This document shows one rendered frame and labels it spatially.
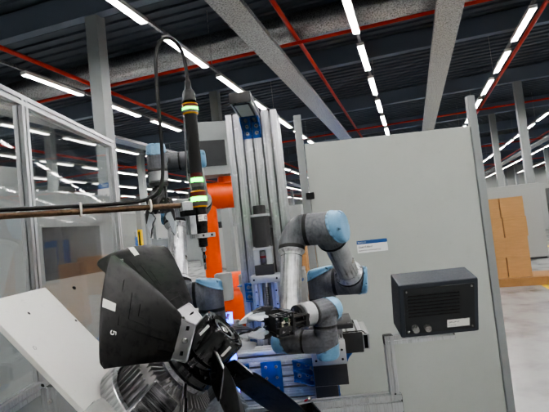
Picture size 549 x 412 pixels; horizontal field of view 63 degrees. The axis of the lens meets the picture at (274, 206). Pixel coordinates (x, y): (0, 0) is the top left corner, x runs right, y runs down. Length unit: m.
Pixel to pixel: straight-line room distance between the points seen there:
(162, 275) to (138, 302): 0.29
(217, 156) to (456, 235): 2.99
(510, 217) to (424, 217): 6.14
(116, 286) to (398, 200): 2.39
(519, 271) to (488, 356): 6.04
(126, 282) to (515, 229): 8.59
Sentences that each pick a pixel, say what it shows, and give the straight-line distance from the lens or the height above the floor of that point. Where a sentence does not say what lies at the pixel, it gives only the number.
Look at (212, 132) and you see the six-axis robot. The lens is 5.32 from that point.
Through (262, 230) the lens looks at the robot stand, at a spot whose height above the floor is 1.46.
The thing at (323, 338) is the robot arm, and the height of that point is 1.10.
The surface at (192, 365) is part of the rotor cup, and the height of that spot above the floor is 1.16.
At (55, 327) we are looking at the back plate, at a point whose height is 1.27.
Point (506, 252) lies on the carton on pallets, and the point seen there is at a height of 0.60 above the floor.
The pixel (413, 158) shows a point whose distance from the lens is 3.15.
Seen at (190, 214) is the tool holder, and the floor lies 1.51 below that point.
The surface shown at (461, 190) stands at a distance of 3.22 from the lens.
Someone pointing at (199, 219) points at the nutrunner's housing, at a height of 1.50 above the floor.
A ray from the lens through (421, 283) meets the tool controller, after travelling 1.57.
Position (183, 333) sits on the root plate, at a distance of 1.09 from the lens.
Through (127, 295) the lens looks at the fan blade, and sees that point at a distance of 0.96.
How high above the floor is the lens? 1.45
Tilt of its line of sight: 3 degrees up
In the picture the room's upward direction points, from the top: 6 degrees counter-clockwise
